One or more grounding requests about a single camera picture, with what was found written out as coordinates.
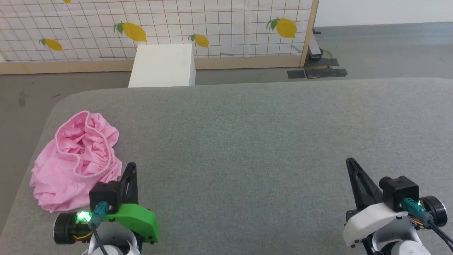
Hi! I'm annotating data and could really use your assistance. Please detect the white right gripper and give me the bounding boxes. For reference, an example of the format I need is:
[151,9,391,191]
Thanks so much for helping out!
[343,158,447,248]

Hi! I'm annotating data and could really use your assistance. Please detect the metal partition stand foot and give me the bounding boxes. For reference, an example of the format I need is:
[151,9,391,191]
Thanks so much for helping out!
[307,28,323,60]

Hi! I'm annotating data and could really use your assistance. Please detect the long black floor plate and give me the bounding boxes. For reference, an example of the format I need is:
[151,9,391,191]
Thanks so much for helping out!
[304,58,348,79]

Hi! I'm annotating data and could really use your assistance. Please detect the pink garment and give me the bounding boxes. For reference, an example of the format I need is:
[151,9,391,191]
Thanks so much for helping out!
[30,110,123,214]

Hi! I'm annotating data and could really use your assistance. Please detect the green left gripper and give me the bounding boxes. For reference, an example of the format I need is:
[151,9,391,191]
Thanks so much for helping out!
[54,162,160,245]

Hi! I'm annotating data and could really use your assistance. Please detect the white box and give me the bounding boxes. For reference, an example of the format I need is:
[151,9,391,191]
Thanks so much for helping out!
[128,44,196,88]

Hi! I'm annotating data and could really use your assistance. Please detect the lemon print partition panel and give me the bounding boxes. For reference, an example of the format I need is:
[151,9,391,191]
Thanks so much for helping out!
[0,0,320,75]

